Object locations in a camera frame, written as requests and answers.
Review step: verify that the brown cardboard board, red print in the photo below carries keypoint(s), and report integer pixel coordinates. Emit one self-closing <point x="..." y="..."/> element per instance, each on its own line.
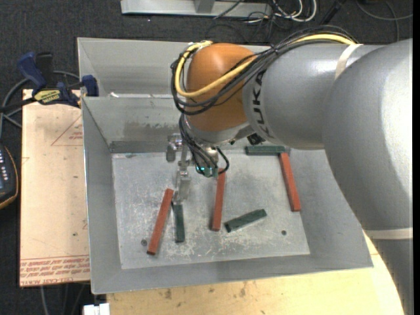
<point x="52" y="192"/>

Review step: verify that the red-brown flat block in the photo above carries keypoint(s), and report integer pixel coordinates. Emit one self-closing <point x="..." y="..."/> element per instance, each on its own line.
<point x="160" y="222"/>
<point x="290" y="182"/>
<point x="218" y="202"/>

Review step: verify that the dark green flat block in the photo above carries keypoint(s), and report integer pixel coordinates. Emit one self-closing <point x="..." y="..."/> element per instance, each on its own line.
<point x="179" y="225"/>
<point x="245" y="220"/>
<point x="265" y="150"/>

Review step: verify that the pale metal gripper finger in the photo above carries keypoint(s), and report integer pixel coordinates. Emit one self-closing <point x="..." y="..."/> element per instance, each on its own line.
<point x="185" y="186"/>
<point x="177" y="189"/>

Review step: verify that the grey metal bin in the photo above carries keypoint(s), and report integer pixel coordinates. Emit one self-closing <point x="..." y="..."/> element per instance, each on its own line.
<point x="256" y="241"/>

